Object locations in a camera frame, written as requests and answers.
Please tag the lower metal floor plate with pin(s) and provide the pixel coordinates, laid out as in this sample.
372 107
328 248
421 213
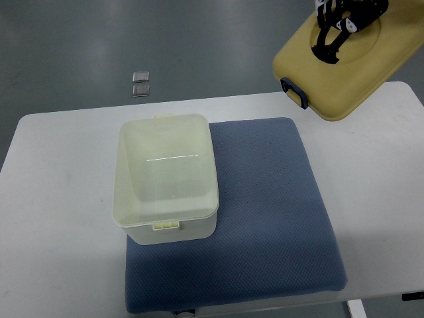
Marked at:
141 90

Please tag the upper metal floor plate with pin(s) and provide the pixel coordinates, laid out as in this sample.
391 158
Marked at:
141 76

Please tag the blue padded mat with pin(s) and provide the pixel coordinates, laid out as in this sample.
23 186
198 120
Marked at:
273 236

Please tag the white table leg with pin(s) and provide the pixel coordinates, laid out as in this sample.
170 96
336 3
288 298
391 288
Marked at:
356 309

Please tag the metal floor plate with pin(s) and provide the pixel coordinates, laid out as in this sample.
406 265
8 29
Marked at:
141 90
141 76

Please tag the white storage box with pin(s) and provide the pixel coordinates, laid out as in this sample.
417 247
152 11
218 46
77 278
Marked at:
166 187

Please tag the yellow box lid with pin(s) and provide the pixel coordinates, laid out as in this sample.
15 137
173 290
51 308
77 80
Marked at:
366 60

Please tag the black lid handle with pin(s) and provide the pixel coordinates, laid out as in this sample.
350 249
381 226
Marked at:
328 52

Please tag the black table bracket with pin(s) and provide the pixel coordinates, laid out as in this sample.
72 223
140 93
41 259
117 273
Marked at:
413 296

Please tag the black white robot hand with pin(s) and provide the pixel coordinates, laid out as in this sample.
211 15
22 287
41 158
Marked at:
349 16

